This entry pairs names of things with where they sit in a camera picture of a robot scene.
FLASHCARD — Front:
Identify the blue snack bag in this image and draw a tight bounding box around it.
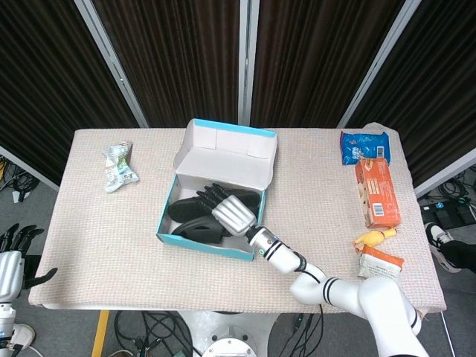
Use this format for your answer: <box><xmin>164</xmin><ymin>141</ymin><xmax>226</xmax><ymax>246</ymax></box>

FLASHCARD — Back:
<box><xmin>339</xmin><ymin>130</ymin><xmax>393</xmax><ymax>167</ymax></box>

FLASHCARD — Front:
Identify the orange biscuit box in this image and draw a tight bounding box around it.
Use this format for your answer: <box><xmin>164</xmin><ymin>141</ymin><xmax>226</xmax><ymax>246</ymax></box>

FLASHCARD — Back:
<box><xmin>355</xmin><ymin>156</ymin><xmax>404</xmax><ymax>229</ymax></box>

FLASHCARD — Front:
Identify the white black sneaker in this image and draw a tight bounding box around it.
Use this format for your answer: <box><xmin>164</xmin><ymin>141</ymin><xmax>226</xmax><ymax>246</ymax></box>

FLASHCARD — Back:
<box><xmin>423</xmin><ymin>222</ymin><xmax>462</xmax><ymax>274</ymax></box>

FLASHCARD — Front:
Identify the beige waffle tablecloth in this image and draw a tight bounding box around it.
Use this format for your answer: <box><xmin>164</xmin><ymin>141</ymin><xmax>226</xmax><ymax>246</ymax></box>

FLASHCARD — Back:
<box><xmin>28</xmin><ymin>122</ymin><xmax>447</xmax><ymax>315</ymax></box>

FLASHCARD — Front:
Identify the black trouser leg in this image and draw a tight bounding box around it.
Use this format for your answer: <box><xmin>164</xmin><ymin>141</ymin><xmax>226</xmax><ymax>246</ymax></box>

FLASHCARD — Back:
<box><xmin>440</xmin><ymin>239</ymin><xmax>476</xmax><ymax>271</ymax></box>

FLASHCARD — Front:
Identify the crumpled silver green snack bag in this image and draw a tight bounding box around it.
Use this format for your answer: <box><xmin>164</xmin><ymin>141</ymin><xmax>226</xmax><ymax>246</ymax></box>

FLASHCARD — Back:
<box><xmin>102</xmin><ymin>141</ymin><xmax>141</xmax><ymax>193</ymax></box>

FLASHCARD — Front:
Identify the grey partition frame post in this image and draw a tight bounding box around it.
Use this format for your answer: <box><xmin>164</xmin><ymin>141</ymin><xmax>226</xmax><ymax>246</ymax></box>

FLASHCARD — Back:
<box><xmin>237</xmin><ymin>0</ymin><xmax>260</xmax><ymax>127</ymax></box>
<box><xmin>0</xmin><ymin>144</ymin><xmax>60</xmax><ymax>191</ymax></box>
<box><xmin>73</xmin><ymin>0</ymin><xmax>149</xmax><ymax>128</ymax></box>
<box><xmin>413</xmin><ymin>148</ymin><xmax>476</xmax><ymax>199</ymax></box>
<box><xmin>336</xmin><ymin>0</ymin><xmax>423</xmax><ymax>128</ymax></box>

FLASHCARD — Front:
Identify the black rubber slipper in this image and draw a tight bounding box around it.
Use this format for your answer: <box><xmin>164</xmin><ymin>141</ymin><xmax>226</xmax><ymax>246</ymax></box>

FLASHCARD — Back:
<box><xmin>171</xmin><ymin>217</ymin><xmax>235</xmax><ymax>245</ymax></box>
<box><xmin>167</xmin><ymin>188</ymin><xmax>263</xmax><ymax>224</ymax></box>

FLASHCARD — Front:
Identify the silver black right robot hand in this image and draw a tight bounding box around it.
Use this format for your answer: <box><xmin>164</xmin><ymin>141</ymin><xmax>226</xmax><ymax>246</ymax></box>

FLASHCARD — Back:
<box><xmin>196</xmin><ymin>181</ymin><xmax>259</xmax><ymax>237</ymax></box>

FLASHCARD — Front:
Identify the orange white snack packet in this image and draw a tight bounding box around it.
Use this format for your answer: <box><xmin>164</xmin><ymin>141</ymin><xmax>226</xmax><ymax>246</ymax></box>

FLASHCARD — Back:
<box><xmin>357</xmin><ymin>244</ymin><xmax>405</xmax><ymax>280</ymax></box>

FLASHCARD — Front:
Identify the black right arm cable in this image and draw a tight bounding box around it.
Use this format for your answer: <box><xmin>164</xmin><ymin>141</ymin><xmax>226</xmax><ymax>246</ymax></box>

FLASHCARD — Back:
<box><xmin>293</xmin><ymin>251</ymin><xmax>325</xmax><ymax>357</ymax></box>

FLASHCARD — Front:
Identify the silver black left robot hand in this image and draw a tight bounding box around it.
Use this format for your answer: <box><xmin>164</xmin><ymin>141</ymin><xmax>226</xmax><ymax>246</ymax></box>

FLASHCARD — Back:
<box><xmin>0</xmin><ymin>222</ymin><xmax>59</xmax><ymax>303</ymax></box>

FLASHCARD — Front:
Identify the teal cardboard shoe box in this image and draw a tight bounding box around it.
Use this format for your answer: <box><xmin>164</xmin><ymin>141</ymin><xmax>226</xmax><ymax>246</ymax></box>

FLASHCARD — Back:
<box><xmin>155</xmin><ymin>118</ymin><xmax>278</xmax><ymax>262</ymax></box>

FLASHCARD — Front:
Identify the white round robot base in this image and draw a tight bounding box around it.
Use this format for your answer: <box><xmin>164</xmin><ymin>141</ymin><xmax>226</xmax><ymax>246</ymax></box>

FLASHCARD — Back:
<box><xmin>178</xmin><ymin>310</ymin><xmax>283</xmax><ymax>357</ymax></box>

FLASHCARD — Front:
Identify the dark brown partition panel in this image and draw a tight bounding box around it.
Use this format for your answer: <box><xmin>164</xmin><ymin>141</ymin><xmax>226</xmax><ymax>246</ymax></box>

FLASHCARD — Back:
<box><xmin>0</xmin><ymin>0</ymin><xmax>141</xmax><ymax>187</ymax></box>
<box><xmin>251</xmin><ymin>0</ymin><xmax>406</xmax><ymax>127</ymax></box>
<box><xmin>345</xmin><ymin>0</ymin><xmax>476</xmax><ymax>187</ymax></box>
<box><xmin>92</xmin><ymin>0</ymin><xmax>248</xmax><ymax>127</ymax></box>

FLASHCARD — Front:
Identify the yellow rubber chicken toy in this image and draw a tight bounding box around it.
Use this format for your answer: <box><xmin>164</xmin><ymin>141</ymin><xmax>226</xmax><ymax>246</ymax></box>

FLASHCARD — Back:
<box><xmin>352</xmin><ymin>227</ymin><xmax>399</xmax><ymax>254</ymax></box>

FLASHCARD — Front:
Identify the black floor cable bundle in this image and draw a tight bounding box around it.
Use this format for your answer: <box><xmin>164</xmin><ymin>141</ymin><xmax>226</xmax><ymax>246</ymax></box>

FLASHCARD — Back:
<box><xmin>418</xmin><ymin>167</ymin><xmax>476</xmax><ymax>226</ymax></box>
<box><xmin>288</xmin><ymin>314</ymin><xmax>324</xmax><ymax>357</ymax></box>
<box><xmin>0</xmin><ymin>155</ymin><xmax>40</xmax><ymax>204</ymax></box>
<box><xmin>113</xmin><ymin>310</ymin><xmax>194</xmax><ymax>357</ymax></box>

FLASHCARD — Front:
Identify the white shoe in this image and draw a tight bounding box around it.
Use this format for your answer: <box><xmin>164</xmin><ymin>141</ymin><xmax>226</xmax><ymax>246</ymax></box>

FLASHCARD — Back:
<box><xmin>10</xmin><ymin>323</ymin><xmax>36</xmax><ymax>349</ymax></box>

